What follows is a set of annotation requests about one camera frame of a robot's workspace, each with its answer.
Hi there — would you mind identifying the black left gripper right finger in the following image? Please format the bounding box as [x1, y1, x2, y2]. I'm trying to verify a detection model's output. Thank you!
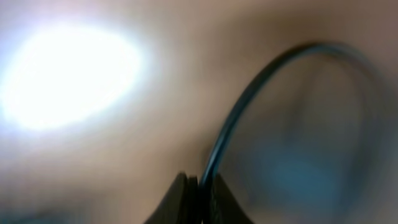
[203, 174, 253, 224]

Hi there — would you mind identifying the black usb cable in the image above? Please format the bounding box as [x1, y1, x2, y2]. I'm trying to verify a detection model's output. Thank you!
[198, 42, 386, 190]

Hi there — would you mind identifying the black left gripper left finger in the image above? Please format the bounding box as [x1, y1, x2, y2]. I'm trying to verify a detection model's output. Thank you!
[144, 173, 199, 224]

